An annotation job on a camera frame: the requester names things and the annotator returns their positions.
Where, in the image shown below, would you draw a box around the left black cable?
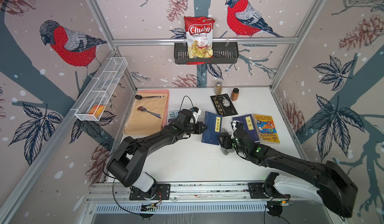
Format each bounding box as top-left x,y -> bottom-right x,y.
111,95 -> 196,217

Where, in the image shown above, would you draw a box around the black spoon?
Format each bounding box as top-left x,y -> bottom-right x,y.
135,94 -> 165,100

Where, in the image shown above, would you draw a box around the purple spoon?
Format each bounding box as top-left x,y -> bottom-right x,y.
137,106 -> 161,119

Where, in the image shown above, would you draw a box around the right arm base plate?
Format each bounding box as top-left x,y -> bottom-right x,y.
248,182 -> 291,199

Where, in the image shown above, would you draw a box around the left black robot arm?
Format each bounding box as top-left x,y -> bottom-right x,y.
106,107 -> 208,199

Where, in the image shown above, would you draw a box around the black Chinese paperback book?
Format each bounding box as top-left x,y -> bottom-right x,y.
210,94 -> 238,117

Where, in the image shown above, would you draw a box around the grey treehouse paperback book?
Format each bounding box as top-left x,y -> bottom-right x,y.
168,110 -> 179,125

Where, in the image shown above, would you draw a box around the black cable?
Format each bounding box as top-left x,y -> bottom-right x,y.
263,193 -> 292,224
111,95 -> 196,217

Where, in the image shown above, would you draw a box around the yellow treehouse paperback book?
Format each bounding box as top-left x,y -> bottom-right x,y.
254,115 -> 280,144

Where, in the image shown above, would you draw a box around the grey striped cleaning cloth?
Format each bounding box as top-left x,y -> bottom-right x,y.
220,129 -> 234,156

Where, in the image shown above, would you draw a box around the glass jar brown spice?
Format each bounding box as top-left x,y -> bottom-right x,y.
214,81 -> 223,95

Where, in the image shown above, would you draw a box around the white wire wall shelf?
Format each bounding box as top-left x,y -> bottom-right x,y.
75,57 -> 128,122

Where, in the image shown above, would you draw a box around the black wall basket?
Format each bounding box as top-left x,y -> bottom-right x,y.
174,42 -> 239,65

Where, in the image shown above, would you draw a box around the navy thread-bound book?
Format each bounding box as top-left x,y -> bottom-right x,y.
202,111 -> 223,146

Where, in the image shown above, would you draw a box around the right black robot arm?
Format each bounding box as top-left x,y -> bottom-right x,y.
218,121 -> 358,218

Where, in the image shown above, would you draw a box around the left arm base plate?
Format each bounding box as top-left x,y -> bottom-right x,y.
129,183 -> 171,201

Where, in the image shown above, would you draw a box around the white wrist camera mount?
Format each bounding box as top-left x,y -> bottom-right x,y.
191,107 -> 202,124

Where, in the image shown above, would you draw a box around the right black cable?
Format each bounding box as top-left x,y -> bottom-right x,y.
263,193 -> 292,224

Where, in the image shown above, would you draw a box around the orange packet in shelf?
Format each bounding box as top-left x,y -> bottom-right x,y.
87,104 -> 106,118

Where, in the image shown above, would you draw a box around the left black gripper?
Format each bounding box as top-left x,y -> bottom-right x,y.
182,121 -> 209,135

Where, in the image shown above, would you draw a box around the red cassava chips bag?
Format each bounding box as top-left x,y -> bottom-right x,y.
184,16 -> 215,59

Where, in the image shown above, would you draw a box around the glass jar orange spice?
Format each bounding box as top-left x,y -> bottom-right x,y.
231,88 -> 240,101

